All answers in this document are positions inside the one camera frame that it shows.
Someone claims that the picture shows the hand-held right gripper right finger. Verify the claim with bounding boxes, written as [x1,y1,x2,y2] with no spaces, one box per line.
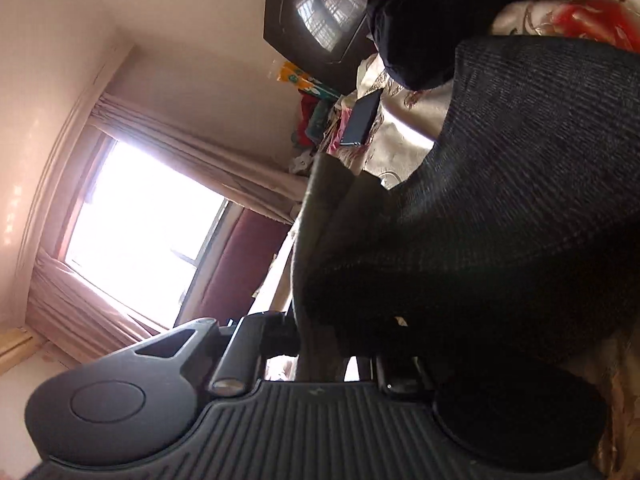
[372,355,437,396]

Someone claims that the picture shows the maroon window bench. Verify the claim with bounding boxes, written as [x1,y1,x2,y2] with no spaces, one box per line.
[172,207,294,329]

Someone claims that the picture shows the beige curtain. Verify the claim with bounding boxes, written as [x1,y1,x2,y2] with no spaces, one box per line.
[87,92,311,224]
[27,250,171,366]

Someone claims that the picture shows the black cloth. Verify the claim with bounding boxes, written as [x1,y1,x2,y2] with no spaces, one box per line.
[366,0,541,90]

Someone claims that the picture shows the dark wooden headboard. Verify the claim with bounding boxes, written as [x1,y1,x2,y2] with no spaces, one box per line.
[263,0,401,96]

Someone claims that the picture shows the yellow green package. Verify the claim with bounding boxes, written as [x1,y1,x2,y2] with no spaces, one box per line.
[275,60,347,102]

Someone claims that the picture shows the red cloth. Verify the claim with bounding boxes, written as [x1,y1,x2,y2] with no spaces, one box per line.
[298,95,321,147]

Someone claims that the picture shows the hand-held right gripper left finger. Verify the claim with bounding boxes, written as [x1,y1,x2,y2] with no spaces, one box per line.
[135,310,302,397]

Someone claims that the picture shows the black smartphone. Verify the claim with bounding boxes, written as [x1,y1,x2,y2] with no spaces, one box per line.
[340,91,384,147]

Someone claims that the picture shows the light wooden cabinet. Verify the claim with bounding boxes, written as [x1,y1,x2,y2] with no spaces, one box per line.
[0,327,48,376]

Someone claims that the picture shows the dark grey folded cloth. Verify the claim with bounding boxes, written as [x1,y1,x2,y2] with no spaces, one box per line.
[305,35,640,367]

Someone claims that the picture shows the teal cloth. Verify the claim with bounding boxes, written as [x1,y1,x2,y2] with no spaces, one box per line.
[307,102,337,150]

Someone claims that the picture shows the green pants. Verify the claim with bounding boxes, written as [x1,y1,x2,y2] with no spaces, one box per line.
[290,152,386,383]

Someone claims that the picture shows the window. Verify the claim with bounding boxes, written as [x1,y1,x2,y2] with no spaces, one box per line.
[65,135,231,317]

